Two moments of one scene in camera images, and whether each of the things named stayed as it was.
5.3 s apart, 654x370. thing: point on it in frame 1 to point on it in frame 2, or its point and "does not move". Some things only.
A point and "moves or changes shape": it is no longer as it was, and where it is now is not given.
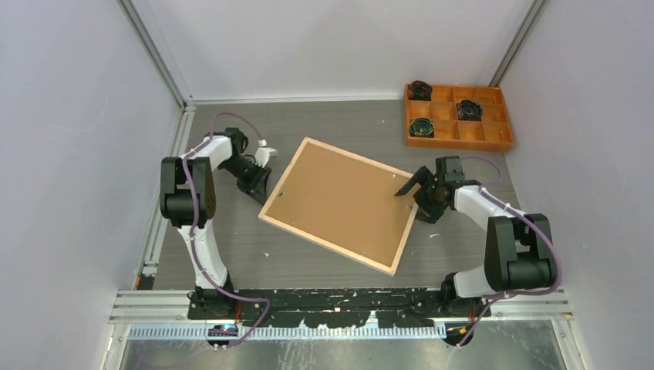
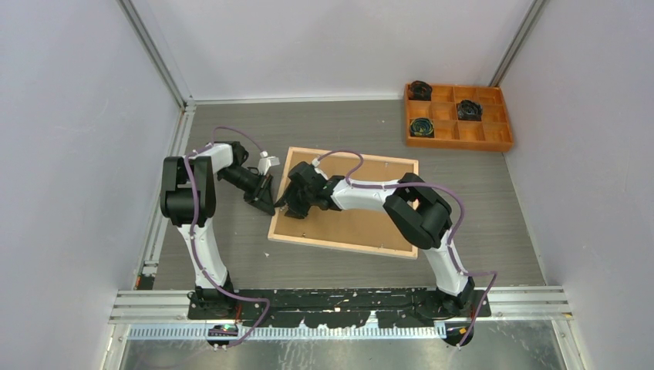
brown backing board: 344,200 moves or changes shape
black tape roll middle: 468,110 does not move
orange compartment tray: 493,132 does not move
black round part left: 421,126 does not move
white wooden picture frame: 409,219 moves or changes shape
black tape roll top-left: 419,90 does not move
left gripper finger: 251,192 to 263,201
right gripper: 428,213 to 295,210
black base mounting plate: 337,308 does not move
